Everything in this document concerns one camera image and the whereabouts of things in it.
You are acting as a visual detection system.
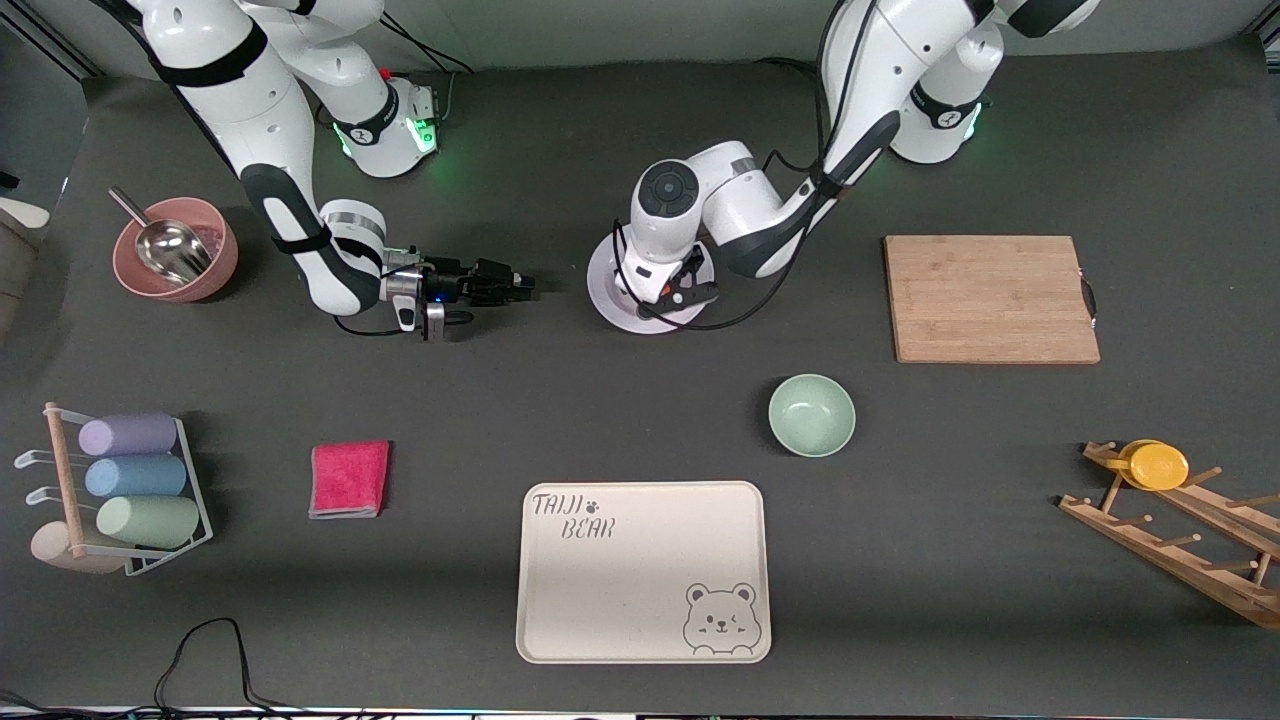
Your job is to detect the white round plate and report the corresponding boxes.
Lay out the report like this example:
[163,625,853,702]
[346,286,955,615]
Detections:
[587,225,716,335]

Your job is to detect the light green bowl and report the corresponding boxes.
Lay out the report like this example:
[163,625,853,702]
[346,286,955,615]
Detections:
[768,373,857,459]

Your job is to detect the pink folded cloth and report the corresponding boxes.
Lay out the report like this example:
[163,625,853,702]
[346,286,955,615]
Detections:
[308,441,392,520]

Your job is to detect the pink bowl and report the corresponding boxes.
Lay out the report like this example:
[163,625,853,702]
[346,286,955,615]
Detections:
[112,197,240,303]

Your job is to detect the metal scoop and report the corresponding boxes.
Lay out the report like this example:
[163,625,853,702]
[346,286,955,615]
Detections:
[108,187,214,286]

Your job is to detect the cream bear print tray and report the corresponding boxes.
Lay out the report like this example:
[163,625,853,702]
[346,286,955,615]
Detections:
[515,481,773,665]

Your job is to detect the wooden cutting board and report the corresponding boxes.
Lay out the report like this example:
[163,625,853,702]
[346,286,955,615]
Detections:
[883,235,1102,365]

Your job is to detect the purple cup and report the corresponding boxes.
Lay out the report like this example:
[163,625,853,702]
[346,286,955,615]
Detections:
[78,412,179,458]

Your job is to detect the blue cup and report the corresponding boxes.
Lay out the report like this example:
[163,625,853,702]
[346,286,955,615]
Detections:
[84,455,188,499]

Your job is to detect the green cup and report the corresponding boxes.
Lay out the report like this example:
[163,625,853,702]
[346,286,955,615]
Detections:
[96,496,201,549]

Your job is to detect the beige cup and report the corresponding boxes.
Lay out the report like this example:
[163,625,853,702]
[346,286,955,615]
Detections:
[30,522,126,576]

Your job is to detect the yellow mug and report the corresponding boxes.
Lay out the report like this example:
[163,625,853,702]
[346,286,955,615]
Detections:
[1106,439,1191,492]

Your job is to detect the wooden mug rack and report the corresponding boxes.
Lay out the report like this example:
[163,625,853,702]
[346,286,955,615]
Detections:
[1059,441,1280,630]

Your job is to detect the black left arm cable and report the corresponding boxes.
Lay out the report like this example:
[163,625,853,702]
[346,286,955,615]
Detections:
[610,0,883,333]

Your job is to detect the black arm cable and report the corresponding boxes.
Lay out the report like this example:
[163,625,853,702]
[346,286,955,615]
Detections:
[610,0,883,333]
[333,305,473,337]

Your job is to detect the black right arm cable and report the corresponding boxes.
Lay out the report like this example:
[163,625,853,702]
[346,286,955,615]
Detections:
[333,305,473,337]

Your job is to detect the black right base cables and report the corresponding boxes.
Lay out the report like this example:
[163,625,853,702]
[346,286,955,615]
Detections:
[378,12,473,77]

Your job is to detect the white wire cup rack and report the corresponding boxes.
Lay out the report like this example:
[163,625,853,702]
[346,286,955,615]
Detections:
[14,402,215,578]

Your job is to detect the black looped cable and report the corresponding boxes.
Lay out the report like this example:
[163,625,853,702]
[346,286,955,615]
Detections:
[153,617,301,716]

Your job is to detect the black frame bar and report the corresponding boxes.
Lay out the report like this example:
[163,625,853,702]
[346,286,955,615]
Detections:
[0,0,103,81]

